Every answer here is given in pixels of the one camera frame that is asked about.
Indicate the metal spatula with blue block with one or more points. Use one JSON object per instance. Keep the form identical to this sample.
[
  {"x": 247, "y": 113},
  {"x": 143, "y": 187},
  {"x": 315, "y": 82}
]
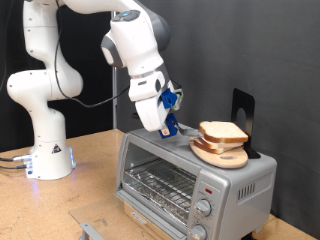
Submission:
[{"x": 172, "y": 125}]

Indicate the aluminium foil liner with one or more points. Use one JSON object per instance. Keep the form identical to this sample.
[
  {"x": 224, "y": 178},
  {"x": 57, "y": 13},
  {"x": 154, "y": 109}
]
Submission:
[{"x": 150, "y": 198}]

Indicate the vertical metal pole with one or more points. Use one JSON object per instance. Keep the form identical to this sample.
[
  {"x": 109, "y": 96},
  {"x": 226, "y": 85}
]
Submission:
[{"x": 115, "y": 116}]

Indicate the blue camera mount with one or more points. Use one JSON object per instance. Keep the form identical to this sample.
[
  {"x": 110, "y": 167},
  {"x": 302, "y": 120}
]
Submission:
[{"x": 169, "y": 98}]

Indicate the silver oven knob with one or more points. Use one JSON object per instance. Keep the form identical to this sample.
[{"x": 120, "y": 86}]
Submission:
[
  {"x": 198, "y": 232},
  {"x": 202, "y": 207}
]

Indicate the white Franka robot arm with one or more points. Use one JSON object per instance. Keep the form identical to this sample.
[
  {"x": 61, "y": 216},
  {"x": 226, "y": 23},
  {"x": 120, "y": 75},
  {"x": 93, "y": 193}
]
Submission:
[{"x": 140, "y": 43}]

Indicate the silver toaster oven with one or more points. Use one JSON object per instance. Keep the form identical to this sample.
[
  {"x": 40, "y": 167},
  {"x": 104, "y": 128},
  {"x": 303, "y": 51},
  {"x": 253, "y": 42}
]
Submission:
[{"x": 240, "y": 206}]

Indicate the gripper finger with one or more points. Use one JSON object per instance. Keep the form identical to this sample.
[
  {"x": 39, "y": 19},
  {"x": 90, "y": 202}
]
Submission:
[{"x": 165, "y": 127}]

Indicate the wrist camera with green sticker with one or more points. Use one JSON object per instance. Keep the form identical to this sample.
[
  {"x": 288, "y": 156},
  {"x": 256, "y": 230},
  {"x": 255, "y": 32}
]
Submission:
[{"x": 179, "y": 100}]

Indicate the black metal bookend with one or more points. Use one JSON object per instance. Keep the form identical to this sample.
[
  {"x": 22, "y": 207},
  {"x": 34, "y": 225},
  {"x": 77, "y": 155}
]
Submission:
[{"x": 248, "y": 106}]

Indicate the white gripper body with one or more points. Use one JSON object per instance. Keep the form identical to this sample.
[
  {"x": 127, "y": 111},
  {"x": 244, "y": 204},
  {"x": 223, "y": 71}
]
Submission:
[{"x": 150, "y": 113}]

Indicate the black backdrop curtain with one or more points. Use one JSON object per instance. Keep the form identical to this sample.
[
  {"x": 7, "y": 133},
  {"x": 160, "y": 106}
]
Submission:
[{"x": 90, "y": 126}]

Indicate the dark grey backdrop panel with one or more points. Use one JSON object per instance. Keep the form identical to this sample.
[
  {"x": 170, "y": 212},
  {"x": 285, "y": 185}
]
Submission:
[{"x": 216, "y": 50}]

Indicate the round wooden cutting board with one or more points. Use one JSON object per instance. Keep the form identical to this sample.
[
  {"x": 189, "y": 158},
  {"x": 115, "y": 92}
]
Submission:
[{"x": 226, "y": 161}]

